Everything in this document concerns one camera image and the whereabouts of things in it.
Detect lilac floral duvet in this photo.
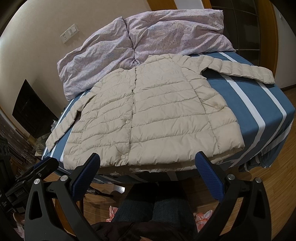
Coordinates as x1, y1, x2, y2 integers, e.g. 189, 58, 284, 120
57, 9, 234, 100

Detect wooden door frame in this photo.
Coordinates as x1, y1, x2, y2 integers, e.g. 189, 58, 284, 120
260, 1, 278, 77

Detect beige quilted down jacket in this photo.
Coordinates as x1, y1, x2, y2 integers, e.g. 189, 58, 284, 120
46, 54, 274, 169

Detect blue white striped bed sheet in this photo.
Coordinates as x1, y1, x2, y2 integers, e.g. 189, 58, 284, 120
41, 51, 294, 172

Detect dark blue jeans leg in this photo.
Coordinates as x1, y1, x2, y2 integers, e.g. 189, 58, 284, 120
112, 181, 195, 225

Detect black television screen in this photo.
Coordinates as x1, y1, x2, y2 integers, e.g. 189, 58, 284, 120
12, 80, 58, 138

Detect white wall switch socket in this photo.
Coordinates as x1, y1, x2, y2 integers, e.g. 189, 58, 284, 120
60, 24, 79, 44

